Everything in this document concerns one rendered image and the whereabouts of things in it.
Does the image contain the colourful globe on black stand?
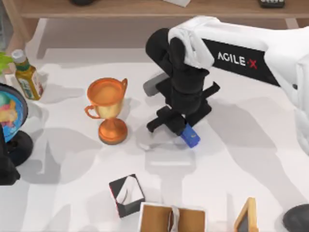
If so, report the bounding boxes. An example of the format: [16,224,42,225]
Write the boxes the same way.
[0,83,34,167]

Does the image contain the small blue block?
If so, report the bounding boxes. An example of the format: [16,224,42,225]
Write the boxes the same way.
[180,123,201,148]

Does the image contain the gold and orange trophy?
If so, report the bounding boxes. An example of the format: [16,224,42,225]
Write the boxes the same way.
[84,77,129,145]

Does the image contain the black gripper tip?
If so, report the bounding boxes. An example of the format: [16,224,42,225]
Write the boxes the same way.
[0,141,21,186]

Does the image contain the wooden shelf unit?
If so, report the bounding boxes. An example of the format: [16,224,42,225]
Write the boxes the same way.
[0,0,309,60]

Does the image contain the wooden framed blackboard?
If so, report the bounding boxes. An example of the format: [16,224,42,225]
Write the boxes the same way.
[233,196,257,232]

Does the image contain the yellow bottle with white cap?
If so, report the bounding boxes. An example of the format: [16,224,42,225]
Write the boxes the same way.
[11,49,44,101]

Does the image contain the pale grey flat object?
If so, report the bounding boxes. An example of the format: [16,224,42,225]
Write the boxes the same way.
[163,0,192,7]

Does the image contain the dark grey round object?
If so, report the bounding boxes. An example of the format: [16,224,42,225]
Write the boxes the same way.
[281,203,309,232]

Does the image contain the black round object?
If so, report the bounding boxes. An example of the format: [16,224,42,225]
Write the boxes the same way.
[69,0,95,6]

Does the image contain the black and white box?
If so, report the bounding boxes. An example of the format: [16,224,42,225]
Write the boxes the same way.
[108,173,146,219]

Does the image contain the black keypad device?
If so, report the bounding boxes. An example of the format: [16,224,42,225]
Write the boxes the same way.
[259,0,286,8]

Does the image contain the brown and white basket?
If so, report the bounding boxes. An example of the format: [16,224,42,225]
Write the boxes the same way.
[139,202,206,232]

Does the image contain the green plant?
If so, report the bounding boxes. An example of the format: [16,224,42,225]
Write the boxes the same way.
[0,51,15,74]

